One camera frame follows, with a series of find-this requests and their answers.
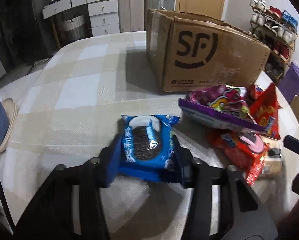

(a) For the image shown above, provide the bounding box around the orange wafer snack tube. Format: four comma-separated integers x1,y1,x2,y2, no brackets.
260,136,284,178

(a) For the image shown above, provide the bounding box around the red cone chips bag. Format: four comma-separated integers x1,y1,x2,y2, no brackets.
246,83,281,140

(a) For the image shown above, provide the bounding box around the red Oreo cookie pack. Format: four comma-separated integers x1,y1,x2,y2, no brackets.
207,129,269,186

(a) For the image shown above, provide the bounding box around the purple candy bag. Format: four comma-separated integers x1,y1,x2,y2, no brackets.
178,85,265,133

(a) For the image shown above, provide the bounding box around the blue Oreo cookie pack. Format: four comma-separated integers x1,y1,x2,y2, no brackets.
118,114,181,183

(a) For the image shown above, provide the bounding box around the purple gift bag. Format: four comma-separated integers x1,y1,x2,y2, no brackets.
278,61,299,103

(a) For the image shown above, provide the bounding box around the checkered tablecloth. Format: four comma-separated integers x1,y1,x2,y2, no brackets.
0,31,299,240

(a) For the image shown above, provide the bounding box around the shoe rack with shoes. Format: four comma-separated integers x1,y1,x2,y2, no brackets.
248,0,298,84

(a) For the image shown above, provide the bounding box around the beige plate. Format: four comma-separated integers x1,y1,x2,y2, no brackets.
0,98,18,153

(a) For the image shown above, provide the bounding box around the SF cardboard box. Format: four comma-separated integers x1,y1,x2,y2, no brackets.
146,9,271,92

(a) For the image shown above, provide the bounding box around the woven laundry basket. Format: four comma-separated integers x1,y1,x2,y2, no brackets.
61,15,87,43

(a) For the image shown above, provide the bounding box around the white drawer desk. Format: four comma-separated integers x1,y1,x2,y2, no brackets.
42,0,120,36

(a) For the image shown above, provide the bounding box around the beige suitcase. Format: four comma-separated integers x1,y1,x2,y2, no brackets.
118,0,145,33

